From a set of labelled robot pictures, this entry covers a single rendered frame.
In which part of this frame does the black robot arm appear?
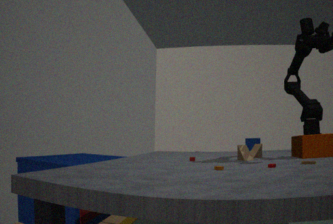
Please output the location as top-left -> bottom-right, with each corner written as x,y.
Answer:
284,18 -> 329,135

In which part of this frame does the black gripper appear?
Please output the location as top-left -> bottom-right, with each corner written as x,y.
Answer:
316,32 -> 333,53

